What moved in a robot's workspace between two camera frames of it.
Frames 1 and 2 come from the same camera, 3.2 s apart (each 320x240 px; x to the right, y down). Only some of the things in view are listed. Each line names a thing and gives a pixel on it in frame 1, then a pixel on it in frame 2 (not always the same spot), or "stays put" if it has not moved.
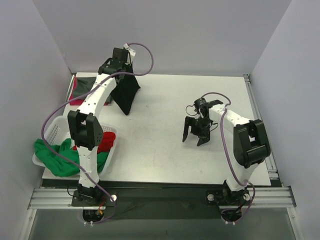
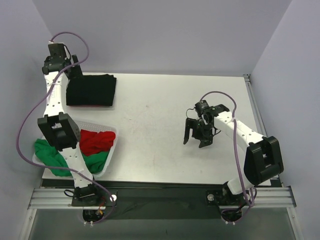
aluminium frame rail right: (270, 164) stays put
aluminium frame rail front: (62, 198) stays put
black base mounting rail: (146, 199) stays put
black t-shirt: (124, 91) → (91, 90)
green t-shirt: (58, 165) stays put
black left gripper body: (126, 69) → (72, 69)
